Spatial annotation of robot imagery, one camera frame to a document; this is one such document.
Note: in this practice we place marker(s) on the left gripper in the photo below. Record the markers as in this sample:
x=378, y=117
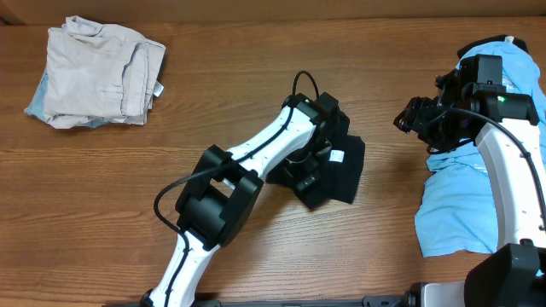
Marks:
x=308, y=183

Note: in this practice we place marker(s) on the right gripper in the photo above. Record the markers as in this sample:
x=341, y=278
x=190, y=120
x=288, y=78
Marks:
x=413, y=115

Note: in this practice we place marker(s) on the black t-shirt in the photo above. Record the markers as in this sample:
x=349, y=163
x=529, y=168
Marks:
x=341, y=168

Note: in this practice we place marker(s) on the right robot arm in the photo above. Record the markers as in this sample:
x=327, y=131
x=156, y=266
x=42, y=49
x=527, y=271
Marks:
x=474, y=106

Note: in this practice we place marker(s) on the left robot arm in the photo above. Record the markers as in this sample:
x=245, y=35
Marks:
x=208, y=208

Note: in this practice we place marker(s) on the light blue t-shirt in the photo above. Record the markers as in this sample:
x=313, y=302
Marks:
x=457, y=212

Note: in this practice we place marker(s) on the beige folded trousers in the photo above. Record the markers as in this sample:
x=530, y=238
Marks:
x=99, y=73

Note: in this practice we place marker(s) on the light blue folded garment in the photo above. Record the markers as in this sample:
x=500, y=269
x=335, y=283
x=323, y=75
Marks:
x=36, y=109

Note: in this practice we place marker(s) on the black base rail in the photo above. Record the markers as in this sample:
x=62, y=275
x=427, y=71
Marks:
x=290, y=303

